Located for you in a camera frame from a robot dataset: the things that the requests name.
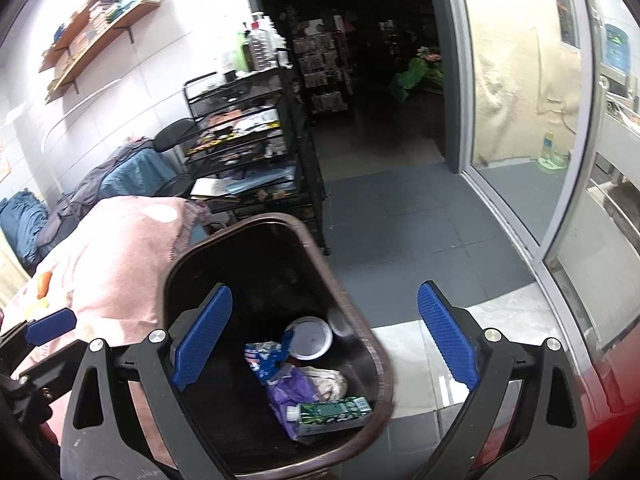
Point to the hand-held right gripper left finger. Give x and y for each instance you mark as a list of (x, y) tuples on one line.
[(200, 335)]

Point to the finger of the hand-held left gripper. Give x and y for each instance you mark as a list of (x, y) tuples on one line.
[(45, 367), (50, 322)]

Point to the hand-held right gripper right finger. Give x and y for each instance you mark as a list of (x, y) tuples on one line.
[(447, 330)]

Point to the blue snack wrapper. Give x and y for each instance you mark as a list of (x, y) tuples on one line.
[(262, 357)]

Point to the brown trash bin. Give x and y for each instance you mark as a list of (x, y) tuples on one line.
[(250, 270)]

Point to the purple plastic bag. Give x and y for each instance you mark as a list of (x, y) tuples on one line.
[(285, 395)]

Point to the white paper cup lid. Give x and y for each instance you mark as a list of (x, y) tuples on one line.
[(310, 337)]

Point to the green drink carton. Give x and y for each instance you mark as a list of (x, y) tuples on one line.
[(330, 412)]

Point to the pink polka dot blanket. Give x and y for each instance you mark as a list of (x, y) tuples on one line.
[(115, 270)]

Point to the blue bedding pile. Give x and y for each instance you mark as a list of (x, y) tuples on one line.
[(22, 220)]

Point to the grey blanket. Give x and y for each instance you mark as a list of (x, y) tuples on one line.
[(95, 182)]

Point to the white paper sheet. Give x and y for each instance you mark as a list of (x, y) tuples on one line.
[(207, 187)]

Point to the blue folder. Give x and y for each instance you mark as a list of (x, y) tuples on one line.
[(260, 180)]

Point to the massage bed with teal skirt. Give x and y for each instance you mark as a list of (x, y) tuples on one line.
[(132, 175)]

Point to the red plastic container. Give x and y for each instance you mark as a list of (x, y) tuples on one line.
[(610, 410)]

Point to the black mesh cart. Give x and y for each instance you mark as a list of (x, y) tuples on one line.
[(310, 185)]

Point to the green tray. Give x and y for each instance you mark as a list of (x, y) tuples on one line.
[(552, 164)]

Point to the black round chair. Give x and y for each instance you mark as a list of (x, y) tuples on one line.
[(172, 135)]

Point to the yellowish plastic bottle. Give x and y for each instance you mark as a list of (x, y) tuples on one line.
[(549, 147)]

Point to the glass sliding door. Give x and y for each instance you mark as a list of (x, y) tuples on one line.
[(465, 110)]

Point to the green potted plant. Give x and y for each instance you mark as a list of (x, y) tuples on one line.
[(412, 72)]

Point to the white bottle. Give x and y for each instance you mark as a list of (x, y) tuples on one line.
[(227, 62)]

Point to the hanging merchandise display rack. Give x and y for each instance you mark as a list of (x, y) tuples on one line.
[(320, 70)]

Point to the clear pump bottle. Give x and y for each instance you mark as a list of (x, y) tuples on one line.
[(262, 45)]

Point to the wooden wall shelf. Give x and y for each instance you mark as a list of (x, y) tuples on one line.
[(72, 30), (85, 62)]

